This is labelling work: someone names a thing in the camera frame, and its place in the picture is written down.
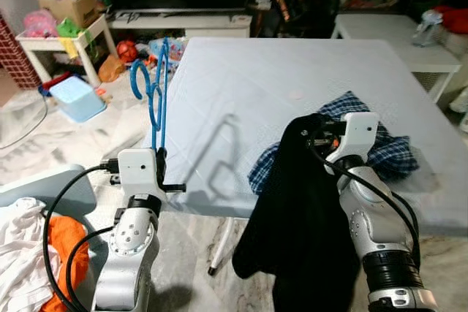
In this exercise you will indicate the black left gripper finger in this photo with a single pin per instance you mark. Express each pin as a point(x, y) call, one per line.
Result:
point(161, 162)

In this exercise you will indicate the blue clothes hanger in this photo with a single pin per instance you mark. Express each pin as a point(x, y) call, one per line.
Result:
point(156, 111)

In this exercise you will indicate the black garment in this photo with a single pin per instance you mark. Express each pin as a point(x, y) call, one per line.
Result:
point(300, 217)

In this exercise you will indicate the white garment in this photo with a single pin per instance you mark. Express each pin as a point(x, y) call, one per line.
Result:
point(18, 253)

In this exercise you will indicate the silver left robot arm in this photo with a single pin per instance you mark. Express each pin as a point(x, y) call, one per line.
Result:
point(124, 246)

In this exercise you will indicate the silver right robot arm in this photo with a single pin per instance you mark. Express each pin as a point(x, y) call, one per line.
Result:
point(380, 231)

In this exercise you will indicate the blue checked garment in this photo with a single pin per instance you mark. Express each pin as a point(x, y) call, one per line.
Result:
point(395, 155)

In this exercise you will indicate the white folding table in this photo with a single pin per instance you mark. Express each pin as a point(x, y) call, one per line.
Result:
point(241, 93)

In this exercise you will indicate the light blue plastic bin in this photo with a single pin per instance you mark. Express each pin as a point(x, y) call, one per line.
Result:
point(77, 100)

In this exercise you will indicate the red ball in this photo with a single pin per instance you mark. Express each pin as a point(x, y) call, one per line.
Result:
point(127, 51)

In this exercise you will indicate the orange garment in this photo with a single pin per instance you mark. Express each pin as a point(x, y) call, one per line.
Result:
point(69, 250)

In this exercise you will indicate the white low table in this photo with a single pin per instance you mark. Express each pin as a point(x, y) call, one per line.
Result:
point(387, 31)

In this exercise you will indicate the white television cabinet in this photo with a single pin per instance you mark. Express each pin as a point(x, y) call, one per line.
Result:
point(183, 23)

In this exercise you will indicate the pale blue toy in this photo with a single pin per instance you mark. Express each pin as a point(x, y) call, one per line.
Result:
point(428, 31)

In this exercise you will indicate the green toy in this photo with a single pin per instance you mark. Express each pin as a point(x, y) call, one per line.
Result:
point(68, 29)

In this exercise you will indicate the small white side table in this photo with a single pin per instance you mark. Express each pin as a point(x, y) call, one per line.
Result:
point(40, 42)

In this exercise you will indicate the red cloth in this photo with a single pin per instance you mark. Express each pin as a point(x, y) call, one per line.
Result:
point(455, 20)

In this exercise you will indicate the red lattice basket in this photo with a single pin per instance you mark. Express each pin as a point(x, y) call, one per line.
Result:
point(14, 56)

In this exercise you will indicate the cardboard box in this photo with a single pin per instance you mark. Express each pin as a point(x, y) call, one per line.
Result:
point(69, 4)

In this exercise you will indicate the pink toy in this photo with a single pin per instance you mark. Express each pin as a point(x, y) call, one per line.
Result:
point(38, 25)

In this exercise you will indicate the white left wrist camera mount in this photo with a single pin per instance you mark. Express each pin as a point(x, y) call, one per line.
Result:
point(139, 172)

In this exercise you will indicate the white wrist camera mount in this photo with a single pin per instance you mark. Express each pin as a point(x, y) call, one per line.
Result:
point(358, 133)
point(139, 172)

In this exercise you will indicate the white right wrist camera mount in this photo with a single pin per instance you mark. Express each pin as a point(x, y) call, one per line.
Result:
point(358, 133)

